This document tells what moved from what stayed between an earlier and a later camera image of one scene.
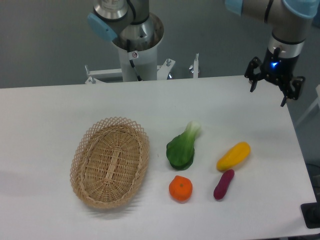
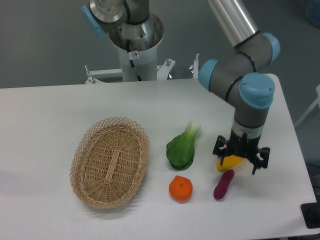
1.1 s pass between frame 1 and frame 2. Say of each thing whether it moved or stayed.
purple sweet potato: stayed
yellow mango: stayed
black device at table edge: stayed
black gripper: moved
